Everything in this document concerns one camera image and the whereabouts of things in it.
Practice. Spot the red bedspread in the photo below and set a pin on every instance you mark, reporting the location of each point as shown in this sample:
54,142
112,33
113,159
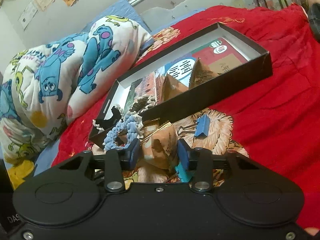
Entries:
276,119

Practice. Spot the black white scrunchie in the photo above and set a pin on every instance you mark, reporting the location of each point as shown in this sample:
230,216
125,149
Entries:
105,124

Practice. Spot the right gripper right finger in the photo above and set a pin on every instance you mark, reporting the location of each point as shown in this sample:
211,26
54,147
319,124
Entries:
197,160

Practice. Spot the cartoon monster print duvet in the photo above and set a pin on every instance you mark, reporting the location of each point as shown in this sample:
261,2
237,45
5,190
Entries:
46,87

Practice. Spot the light blue bedsheet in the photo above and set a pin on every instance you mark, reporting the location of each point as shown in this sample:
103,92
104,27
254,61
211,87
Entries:
46,157

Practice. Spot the blue pillow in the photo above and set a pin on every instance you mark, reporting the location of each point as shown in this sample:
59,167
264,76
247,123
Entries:
120,8

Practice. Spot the orange brown paper packet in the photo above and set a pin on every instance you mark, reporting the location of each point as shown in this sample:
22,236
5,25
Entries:
160,147

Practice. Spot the dark jeans leg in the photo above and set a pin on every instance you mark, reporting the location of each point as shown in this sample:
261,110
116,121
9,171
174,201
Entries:
314,20

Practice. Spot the beige brown scrunchie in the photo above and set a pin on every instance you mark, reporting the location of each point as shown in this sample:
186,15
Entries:
143,103

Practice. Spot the blue binder clip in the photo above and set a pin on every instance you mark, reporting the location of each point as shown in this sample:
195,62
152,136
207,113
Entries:
199,129

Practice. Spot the blue knitted scrunchie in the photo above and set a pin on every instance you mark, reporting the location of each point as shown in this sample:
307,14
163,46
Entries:
131,125

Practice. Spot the brown paper packet with text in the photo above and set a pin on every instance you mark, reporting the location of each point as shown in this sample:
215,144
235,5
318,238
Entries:
200,74

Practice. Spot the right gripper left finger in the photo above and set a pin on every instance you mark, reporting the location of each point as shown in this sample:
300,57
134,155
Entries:
119,160

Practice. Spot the black cardboard box lid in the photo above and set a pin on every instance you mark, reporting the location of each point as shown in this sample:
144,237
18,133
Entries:
257,68

